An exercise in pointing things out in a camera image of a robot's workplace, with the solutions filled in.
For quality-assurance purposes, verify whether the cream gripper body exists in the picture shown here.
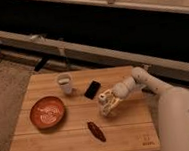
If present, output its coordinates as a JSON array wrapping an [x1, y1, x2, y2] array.
[[98, 90, 122, 116]]

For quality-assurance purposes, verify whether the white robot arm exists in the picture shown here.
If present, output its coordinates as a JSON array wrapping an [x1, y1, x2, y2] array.
[[98, 67, 189, 151]]

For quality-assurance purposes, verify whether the black lying bottle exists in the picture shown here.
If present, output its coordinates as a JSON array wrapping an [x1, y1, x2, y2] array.
[[85, 81, 101, 99]]

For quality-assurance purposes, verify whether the brown oblong food item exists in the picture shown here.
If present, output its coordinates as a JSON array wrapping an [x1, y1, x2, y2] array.
[[88, 121, 106, 142]]

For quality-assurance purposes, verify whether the white cup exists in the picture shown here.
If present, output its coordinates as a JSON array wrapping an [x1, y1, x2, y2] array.
[[57, 74, 73, 95]]

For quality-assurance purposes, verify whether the wooden table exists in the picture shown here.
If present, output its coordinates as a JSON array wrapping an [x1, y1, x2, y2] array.
[[10, 66, 159, 151]]

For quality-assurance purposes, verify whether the orange bowl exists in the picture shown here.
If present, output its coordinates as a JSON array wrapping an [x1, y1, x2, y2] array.
[[29, 96, 65, 130]]

